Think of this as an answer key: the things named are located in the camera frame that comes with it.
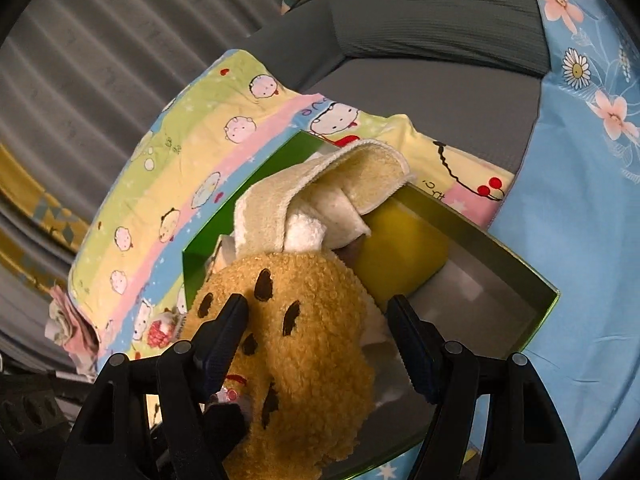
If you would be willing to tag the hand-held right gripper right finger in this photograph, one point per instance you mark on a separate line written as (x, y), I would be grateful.
(415, 350)

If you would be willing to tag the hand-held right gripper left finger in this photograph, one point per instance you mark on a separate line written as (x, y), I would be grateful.
(227, 330)

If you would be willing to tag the brown cookie plush toy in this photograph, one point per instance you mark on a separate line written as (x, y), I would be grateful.
(310, 360)

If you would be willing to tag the yellow sponge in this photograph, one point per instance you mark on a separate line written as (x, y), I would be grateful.
(395, 255)

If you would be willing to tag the green cardboard box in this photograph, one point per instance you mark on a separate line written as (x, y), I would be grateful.
(480, 270)

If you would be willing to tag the white knit cloth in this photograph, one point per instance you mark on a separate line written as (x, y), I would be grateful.
(305, 232)

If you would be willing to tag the cream towel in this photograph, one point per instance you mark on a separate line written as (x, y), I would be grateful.
(265, 210)

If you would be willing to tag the red and white checked cloth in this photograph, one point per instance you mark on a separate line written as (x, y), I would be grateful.
(160, 332)

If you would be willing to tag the pink garment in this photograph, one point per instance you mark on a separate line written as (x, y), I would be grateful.
(77, 342)

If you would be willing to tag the grey green garment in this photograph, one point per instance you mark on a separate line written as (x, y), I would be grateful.
(59, 322)

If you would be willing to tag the cartoon printed blanket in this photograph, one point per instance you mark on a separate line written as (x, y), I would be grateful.
(190, 125)

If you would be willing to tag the blue floral sheet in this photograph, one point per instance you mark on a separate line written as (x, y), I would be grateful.
(575, 210)

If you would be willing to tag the grey sofa cushions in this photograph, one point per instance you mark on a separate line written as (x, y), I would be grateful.
(425, 105)

